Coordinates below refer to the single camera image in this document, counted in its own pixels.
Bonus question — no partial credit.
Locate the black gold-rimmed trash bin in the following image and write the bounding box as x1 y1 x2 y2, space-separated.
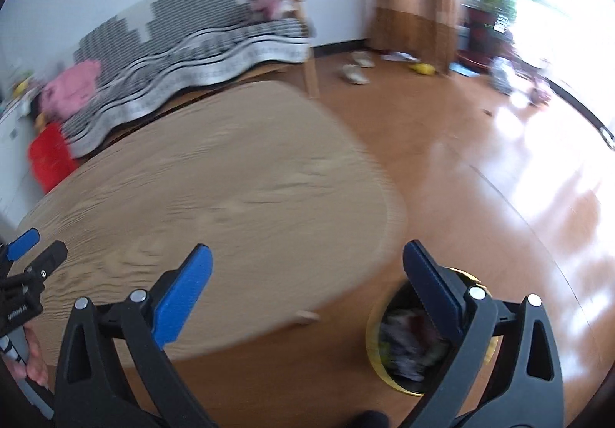
365 266 484 397

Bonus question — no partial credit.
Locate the person's left hand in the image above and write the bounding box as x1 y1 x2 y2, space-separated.
2 322 49 387

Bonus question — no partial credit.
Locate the white cabinet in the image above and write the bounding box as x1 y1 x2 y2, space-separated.
1 101 43 230

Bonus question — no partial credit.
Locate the red plastic bag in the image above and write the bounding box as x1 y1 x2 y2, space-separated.
28 122 78 194

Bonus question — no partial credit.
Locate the oval wooden table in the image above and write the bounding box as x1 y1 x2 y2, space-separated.
21 80 406 363

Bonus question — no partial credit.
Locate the pink blanket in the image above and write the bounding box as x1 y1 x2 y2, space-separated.
40 59 101 122

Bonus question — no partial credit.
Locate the yellow toy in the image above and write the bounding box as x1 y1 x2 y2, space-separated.
409 62 437 76

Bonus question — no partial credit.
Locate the white plastic bag on floor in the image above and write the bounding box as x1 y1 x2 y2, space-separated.
489 56 519 96

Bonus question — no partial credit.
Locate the near beige slipper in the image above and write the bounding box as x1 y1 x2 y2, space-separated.
341 63 370 85

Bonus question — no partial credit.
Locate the beige slipper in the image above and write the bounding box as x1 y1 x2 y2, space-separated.
341 63 370 85
351 51 375 69

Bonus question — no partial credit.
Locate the far beige slipper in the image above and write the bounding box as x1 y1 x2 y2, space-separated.
351 51 375 69

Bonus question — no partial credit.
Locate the black white striped sofa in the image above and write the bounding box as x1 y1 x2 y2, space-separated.
63 0 313 158

